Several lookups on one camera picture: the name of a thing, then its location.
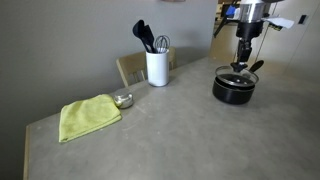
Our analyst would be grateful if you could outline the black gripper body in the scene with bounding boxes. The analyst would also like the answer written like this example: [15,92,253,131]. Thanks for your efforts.
[235,20,265,41]

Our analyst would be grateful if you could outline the glass lid with black knob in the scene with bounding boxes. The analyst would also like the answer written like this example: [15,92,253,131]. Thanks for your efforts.
[214,64,260,90]

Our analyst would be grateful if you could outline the tan wooden furniture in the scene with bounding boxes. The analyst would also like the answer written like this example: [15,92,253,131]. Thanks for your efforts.
[208,24,239,64]

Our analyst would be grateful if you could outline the white utensil holder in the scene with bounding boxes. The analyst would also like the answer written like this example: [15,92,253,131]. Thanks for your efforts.
[145,48,171,88]

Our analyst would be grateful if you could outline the black plastic spatula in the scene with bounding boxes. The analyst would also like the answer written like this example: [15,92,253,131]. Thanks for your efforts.
[143,24,158,54]

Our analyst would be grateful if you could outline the black kitchen utensils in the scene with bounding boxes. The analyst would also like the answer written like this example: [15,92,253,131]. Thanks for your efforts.
[132,19,153,54]

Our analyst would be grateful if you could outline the wooden chair with solid backrest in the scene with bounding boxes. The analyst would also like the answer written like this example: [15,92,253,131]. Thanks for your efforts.
[115,46,178,89]

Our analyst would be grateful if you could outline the small round silver tin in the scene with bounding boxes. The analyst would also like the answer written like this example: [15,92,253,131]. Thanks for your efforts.
[112,87,135,110]

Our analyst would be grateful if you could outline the yellow-green folded cloth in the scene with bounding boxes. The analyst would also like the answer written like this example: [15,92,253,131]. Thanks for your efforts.
[58,93,123,144]

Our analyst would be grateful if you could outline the black cable with blue plug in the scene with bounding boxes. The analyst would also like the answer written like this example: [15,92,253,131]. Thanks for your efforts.
[212,4,239,39]

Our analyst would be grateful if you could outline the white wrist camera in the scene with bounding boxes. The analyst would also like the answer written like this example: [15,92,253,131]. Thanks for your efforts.
[261,16,296,31]

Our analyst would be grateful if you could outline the black saucepan with handle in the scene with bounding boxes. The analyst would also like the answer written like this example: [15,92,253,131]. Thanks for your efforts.
[211,59,265,106]

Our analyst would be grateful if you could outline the small black wall fixture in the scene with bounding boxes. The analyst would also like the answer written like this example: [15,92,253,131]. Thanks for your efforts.
[297,14,308,25]

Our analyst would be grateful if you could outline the metal wire whisk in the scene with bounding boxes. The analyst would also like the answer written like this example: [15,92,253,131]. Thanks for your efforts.
[153,34,171,54]

